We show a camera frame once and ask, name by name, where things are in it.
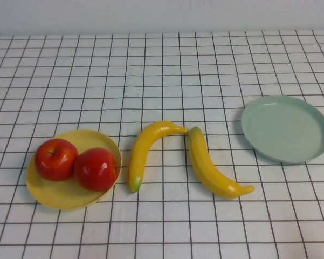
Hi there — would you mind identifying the strongly curved yellow banana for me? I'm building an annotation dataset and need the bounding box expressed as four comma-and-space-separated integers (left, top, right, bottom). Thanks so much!
127, 120, 189, 193

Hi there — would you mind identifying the gently curved yellow banana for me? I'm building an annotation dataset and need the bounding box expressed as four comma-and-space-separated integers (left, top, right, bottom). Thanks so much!
188, 126, 256, 200

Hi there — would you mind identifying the red apple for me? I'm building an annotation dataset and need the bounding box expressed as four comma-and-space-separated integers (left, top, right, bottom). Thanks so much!
34, 138, 79, 182
73, 147, 122, 192

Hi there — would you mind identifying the yellow round plate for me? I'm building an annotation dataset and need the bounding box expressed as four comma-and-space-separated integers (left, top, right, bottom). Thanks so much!
26, 129, 123, 210

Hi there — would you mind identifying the pale green round plate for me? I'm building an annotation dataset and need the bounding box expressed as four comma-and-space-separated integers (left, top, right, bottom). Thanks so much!
240, 94, 324, 164

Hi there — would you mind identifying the white black-grid tablecloth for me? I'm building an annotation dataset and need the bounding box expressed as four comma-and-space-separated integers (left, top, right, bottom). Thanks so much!
0, 29, 324, 259

